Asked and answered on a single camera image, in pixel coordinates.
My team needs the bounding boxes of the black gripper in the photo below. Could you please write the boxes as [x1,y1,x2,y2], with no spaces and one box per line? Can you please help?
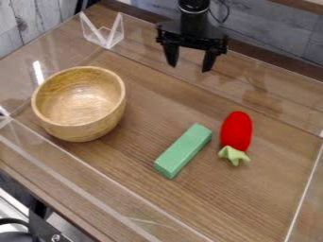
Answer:
[155,9,228,72]

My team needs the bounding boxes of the red felt strawberry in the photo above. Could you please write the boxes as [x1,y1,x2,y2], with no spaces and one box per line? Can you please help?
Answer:
[219,111,252,166]

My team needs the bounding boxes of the wooden bowl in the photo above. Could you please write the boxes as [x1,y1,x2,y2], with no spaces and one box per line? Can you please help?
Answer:
[32,66,127,142]

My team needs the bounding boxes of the clear acrylic corner bracket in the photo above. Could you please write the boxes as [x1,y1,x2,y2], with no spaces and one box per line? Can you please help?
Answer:
[80,12,124,49]

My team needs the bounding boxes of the black cable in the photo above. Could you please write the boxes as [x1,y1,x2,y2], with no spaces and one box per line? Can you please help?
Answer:
[0,216,35,242]

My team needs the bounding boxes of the green rectangular block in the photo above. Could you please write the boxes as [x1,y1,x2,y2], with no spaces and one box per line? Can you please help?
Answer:
[152,123,212,180]

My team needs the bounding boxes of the black table frame bracket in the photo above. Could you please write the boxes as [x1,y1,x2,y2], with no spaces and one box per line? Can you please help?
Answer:
[29,211,72,242]

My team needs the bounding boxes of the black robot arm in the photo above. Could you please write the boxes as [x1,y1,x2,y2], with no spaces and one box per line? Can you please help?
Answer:
[155,0,230,72]

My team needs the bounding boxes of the clear acrylic enclosure walls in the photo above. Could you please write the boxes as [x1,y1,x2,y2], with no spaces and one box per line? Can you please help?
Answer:
[0,16,323,242]

